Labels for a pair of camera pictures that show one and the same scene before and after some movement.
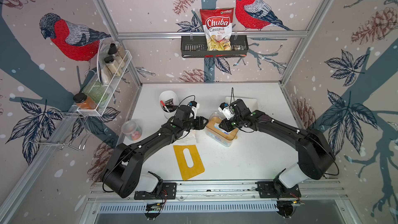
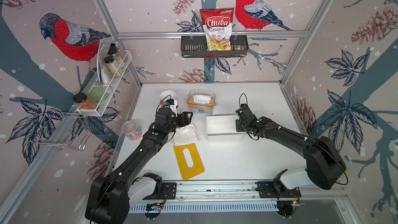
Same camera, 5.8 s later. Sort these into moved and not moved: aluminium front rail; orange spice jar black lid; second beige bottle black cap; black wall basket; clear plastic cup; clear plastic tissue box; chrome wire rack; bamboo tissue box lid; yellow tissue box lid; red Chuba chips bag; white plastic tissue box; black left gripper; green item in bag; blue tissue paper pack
Moved: black left gripper; bamboo tissue box lid; blue tissue paper pack; clear plastic tissue box; white plastic tissue box
Not moved: yellow tissue box lid; green item in bag; black wall basket; second beige bottle black cap; clear plastic cup; orange spice jar black lid; aluminium front rail; red Chuba chips bag; chrome wire rack
